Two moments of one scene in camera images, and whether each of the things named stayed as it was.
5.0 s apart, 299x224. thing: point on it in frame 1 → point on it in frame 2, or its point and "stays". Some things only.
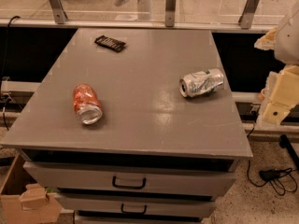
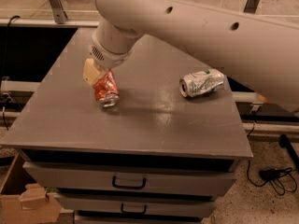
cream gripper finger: (285, 95) → (109, 47)
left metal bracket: (60, 14) stays
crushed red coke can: (87, 105) → (106, 91)
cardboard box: (25, 201) stays
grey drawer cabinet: (156, 156) stays
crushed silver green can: (201, 82) stays
